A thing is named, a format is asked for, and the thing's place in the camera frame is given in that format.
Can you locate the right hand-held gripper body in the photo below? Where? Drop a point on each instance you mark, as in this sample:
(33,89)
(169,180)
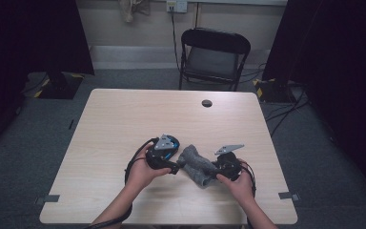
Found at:
(230,165)

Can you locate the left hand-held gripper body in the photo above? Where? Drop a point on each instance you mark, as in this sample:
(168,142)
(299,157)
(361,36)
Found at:
(164,143)

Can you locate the blue toy car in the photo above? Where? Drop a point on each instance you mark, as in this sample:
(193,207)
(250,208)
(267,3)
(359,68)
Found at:
(175,149)

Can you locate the grey sock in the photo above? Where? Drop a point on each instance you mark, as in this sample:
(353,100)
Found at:
(197,165)

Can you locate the person's right hand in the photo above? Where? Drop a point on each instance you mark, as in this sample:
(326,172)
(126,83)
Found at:
(243,187)

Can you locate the person's left hand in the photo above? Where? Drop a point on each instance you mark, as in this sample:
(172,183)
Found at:
(141,173)

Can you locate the black table grommet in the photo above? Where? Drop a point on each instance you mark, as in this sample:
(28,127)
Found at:
(207,103)

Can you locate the grey tape strip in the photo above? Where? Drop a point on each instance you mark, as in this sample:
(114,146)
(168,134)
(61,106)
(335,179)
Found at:
(288,196)
(49,199)

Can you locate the black stand base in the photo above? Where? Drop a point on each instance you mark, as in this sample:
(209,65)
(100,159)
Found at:
(273,92)
(60,89)

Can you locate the small black floor strip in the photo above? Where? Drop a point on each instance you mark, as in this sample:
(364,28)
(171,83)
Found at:
(71,124)

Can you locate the black folding chair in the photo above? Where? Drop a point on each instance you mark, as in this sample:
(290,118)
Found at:
(214,41)

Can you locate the beige hanging cloth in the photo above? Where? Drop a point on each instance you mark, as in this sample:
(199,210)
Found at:
(130,9)

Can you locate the black curtain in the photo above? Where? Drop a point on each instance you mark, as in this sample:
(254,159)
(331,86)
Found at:
(346,63)
(28,31)

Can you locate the white wall socket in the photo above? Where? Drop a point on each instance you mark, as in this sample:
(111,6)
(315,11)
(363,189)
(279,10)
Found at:
(177,5)

